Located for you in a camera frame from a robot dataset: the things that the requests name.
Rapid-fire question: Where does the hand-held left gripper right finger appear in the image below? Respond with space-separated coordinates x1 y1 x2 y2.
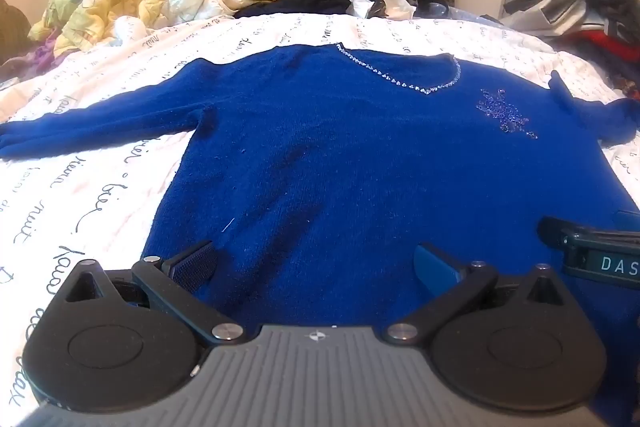
384 243 576 345

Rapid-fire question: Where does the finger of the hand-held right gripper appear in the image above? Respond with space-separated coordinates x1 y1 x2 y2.
615 210 640 233
537 217 640 251

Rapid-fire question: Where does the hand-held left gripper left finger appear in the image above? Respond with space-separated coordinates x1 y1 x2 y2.
62 241 249 344

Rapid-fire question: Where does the blue knit sweater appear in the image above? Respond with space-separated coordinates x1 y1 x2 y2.
0 42 640 427

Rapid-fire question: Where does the white script-printed blanket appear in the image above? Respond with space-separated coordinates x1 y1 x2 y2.
0 13 640 427

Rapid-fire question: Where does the red cloth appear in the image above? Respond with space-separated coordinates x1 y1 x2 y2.
564 29 640 68

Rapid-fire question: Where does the purple cloth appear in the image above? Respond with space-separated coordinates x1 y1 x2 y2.
0 32 67 78

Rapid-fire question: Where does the dark navy clothing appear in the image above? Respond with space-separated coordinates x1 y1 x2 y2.
234 0 352 19

